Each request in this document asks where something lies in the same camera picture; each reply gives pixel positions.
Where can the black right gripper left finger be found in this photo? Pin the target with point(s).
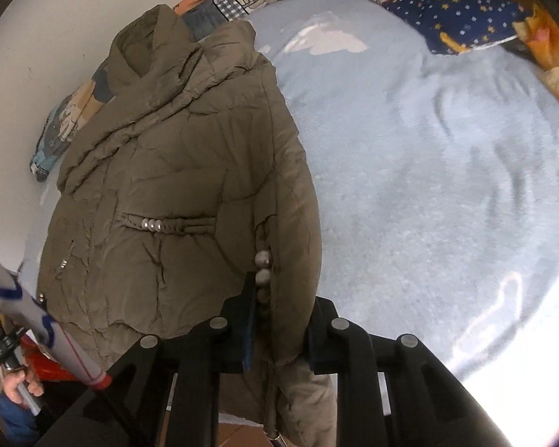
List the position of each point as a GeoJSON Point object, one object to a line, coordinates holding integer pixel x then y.
{"type": "Point", "coordinates": [165, 391]}

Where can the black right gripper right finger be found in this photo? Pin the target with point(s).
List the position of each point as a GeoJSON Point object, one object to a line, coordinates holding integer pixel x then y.
{"type": "Point", "coordinates": [393, 392]}

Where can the olive brown padded jacket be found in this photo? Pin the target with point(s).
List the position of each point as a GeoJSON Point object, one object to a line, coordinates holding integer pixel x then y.
{"type": "Point", "coordinates": [169, 192]}

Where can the person's left hand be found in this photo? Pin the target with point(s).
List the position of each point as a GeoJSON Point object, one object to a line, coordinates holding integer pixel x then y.
{"type": "Point", "coordinates": [11, 381]}

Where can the light blue cloud bedsheet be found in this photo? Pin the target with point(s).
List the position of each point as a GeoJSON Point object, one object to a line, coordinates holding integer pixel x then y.
{"type": "Point", "coordinates": [436, 177]}

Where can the patchwork cartoon print quilt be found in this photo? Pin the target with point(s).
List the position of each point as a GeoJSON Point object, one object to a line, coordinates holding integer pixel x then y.
{"type": "Point", "coordinates": [74, 111]}

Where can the orange yellow patterned cloth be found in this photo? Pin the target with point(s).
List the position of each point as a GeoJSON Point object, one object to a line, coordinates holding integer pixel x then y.
{"type": "Point", "coordinates": [540, 33]}

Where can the navy star print pillow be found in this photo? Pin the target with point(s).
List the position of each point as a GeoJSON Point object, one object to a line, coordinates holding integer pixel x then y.
{"type": "Point", "coordinates": [458, 26]}

